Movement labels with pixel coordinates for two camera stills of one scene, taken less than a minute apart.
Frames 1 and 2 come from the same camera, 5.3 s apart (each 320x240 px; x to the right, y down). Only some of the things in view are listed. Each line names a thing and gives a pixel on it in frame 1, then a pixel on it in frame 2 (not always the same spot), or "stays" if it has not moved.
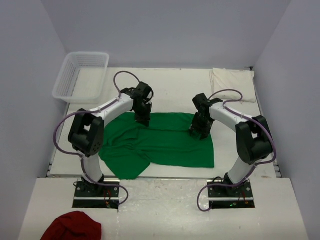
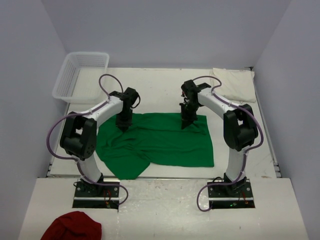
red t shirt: [76, 225] stays
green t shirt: [129, 148] stays
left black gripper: [144, 120] → [123, 125]
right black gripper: [204, 132] → [190, 119]
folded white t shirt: [241, 80] stays
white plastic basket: [81, 78] stays
